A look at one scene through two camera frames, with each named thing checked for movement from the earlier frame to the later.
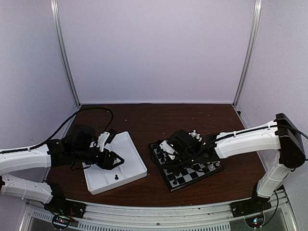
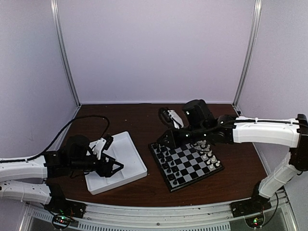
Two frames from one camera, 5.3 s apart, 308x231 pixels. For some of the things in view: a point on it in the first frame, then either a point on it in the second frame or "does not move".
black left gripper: (107, 163) → (107, 172)
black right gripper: (177, 169) → (172, 143)
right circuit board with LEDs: (254, 222) does not move
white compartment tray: (99, 179) does not move
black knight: (171, 177) does not move
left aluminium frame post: (56, 16) does not move
